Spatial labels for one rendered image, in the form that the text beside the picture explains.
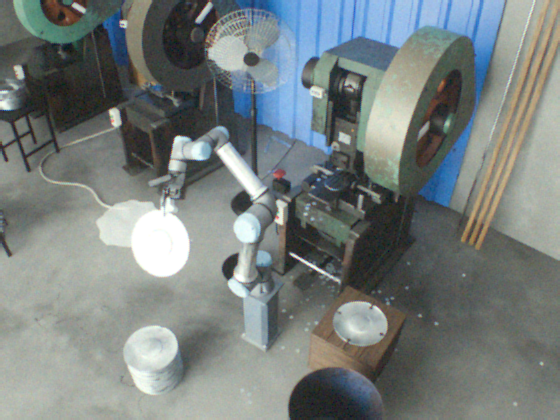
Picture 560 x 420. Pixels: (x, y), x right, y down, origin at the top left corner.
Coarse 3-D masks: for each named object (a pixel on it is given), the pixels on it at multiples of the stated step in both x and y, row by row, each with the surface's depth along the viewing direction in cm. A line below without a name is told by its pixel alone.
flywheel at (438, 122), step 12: (456, 72) 224; (444, 84) 224; (456, 84) 231; (444, 96) 232; (456, 96) 236; (432, 108) 212; (444, 108) 210; (456, 108) 243; (432, 120) 212; (444, 120) 209; (420, 132) 208; (432, 132) 216; (444, 132) 217; (420, 144) 232; (432, 144) 245; (420, 156) 240; (432, 156) 243
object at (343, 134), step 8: (344, 112) 252; (336, 120) 249; (344, 120) 245; (352, 120) 245; (336, 128) 251; (344, 128) 248; (352, 128) 244; (336, 136) 254; (344, 136) 250; (352, 136) 247; (336, 144) 256; (344, 144) 253; (352, 144) 250; (336, 152) 257; (344, 152) 256; (336, 160) 259; (344, 160) 255; (352, 160) 255; (360, 160) 262; (344, 168) 258; (352, 168) 259
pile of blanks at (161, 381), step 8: (176, 360) 240; (168, 368) 236; (176, 368) 243; (136, 376) 236; (144, 376) 232; (152, 376) 233; (160, 376) 234; (168, 376) 239; (176, 376) 246; (136, 384) 245; (144, 384) 238; (152, 384) 237; (160, 384) 239; (168, 384) 243; (176, 384) 249; (152, 392) 244; (160, 392) 244
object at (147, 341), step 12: (132, 336) 246; (144, 336) 246; (156, 336) 246; (168, 336) 247; (132, 348) 240; (144, 348) 239; (156, 348) 240; (168, 348) 241; (132, 360) 234; (144, 360) 234; (156, 360) 235; (168, 360) 235
